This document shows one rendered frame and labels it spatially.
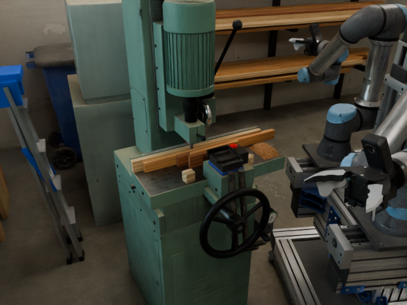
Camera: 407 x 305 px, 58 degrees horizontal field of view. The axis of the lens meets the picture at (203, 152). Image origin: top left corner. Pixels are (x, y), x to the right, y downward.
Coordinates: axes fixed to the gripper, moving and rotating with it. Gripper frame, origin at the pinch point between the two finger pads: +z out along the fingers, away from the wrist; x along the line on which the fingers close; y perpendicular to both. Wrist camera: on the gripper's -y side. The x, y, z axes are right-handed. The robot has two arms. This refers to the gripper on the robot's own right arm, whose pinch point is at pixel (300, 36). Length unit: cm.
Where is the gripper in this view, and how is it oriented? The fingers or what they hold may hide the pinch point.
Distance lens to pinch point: 217.2
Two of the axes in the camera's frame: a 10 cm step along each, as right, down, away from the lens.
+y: 1.3, 8.4, 5.2
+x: 9.3, -2.9, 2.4
